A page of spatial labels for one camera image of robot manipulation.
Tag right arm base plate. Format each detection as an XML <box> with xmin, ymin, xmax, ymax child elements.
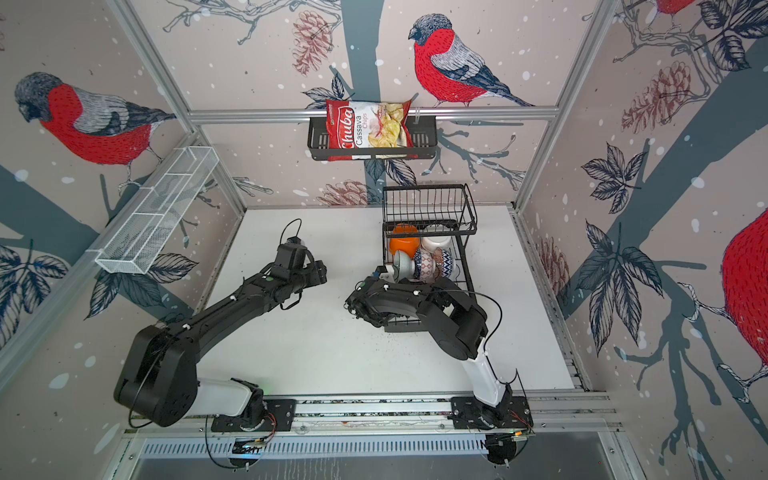
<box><xmin>448</xmin><ymin>396</ymin><xmax>534</xmax><ymax>432</ymax></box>

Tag aluminium mounting rail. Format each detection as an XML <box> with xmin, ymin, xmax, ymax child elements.
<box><xmin>128</xmin><ymin>391</ymin><xmax>622</xmax><ymax>436</ymax></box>

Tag pale green glazed bowl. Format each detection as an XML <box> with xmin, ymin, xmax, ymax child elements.
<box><xmin>393</xmin><ymin>250</ymin><xmax>415</xmax><ymax>282</ymax></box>

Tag white ceramic bowl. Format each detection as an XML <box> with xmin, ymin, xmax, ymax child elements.
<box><xmin>421</xmin><ymin>236</ymin><xmax>452</xmax><ymax>252</ymax></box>

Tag blue patterned bowl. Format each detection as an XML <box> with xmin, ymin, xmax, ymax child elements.
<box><xmin>412</xmin><ymin>248</ymin><xmax>435</xmax><ymax>283</ymax></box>

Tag red patterned bowl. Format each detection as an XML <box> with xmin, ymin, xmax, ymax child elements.
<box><xmin>432</xmin><ymin>248</ymin><xmax>456</xmax><ymax>280</ymax></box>

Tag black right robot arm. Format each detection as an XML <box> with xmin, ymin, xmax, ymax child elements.
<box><xmin>344</xmin><ymin>276</ymin><xmax>533</xmax><ymax>432</ymax></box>

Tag orange plastic bowl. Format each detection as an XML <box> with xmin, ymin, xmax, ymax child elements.
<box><xmin>388</xmin><ymin>223</ymin><xmax>421</xmax><ymax>258</ymax></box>

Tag black wall basket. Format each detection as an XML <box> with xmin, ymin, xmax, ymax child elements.
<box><xmin>307</xmin><ymin>116</ymin><xmax>437</xmax><ymax>161</ymax></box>

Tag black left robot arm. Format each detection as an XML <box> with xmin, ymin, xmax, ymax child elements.
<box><xmin>113</xmin><ymin>237</ymin><xmax>327</xmax><ymax>427</ymax></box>

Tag red cassava chips bag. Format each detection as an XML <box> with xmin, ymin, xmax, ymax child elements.
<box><xmin>326</xmin><ymin>100</ymin><xmax>413</xmax><ymax>150</ymax></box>

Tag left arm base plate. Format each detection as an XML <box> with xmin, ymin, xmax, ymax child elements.
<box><xmin>210</xmin><ymin>398</ymin><xmax>297</xmax><ymax>434</ymax></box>

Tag black wire dish rack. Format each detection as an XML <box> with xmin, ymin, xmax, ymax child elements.
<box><xmin>379</xmin><ymin>183</ymin><xmax>479</xmax><ymax>334</ymax></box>

